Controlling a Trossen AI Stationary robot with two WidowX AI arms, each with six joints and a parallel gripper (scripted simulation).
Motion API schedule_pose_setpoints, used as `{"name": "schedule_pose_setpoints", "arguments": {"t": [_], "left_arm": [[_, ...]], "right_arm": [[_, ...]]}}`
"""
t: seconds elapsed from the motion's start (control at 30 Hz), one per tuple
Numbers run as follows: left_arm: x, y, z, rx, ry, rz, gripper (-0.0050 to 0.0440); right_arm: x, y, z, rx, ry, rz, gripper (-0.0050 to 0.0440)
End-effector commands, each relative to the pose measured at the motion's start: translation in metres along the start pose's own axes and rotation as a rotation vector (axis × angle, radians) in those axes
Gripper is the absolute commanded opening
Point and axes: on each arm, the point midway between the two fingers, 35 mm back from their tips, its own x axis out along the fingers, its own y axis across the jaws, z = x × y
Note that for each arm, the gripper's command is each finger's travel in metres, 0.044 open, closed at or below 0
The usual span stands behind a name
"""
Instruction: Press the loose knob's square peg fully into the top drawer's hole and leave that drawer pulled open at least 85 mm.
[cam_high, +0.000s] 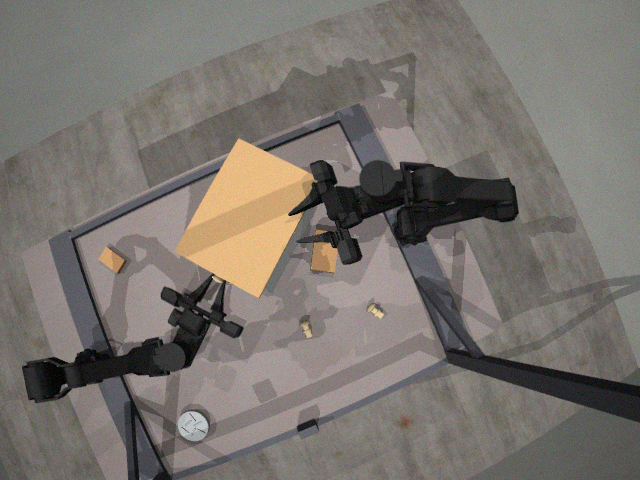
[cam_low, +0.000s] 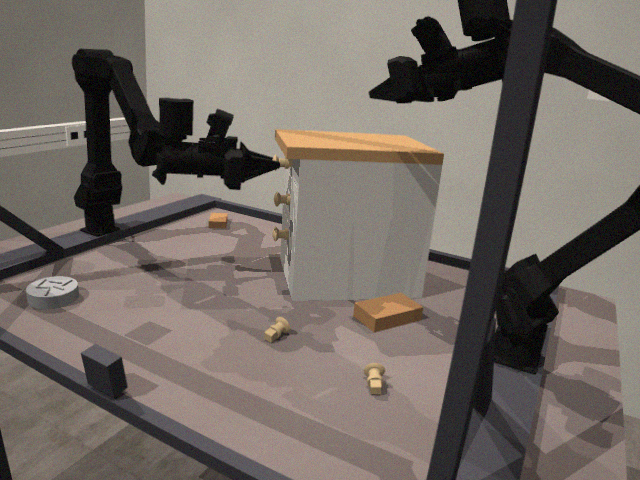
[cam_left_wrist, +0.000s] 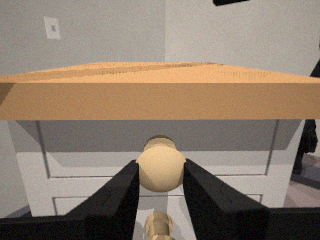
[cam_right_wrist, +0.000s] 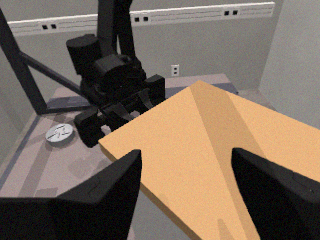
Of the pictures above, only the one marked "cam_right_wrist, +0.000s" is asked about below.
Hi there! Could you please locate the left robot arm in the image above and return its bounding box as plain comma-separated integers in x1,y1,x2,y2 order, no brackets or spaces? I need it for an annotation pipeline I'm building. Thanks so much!
66,0,147,105

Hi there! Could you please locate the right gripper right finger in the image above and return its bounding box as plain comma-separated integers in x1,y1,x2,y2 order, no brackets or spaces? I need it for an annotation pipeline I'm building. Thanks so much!
231,147,320,240

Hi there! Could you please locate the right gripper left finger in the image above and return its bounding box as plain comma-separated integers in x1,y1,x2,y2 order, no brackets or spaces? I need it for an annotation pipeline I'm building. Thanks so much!
0,149,142,240

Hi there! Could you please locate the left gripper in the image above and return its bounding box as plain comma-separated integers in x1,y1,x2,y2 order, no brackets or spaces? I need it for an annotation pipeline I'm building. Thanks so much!
74,74,165,148

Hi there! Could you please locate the small grey chest of drawers with wooden top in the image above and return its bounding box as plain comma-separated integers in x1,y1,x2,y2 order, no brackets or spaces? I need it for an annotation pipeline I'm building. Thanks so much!
98,80,320,240

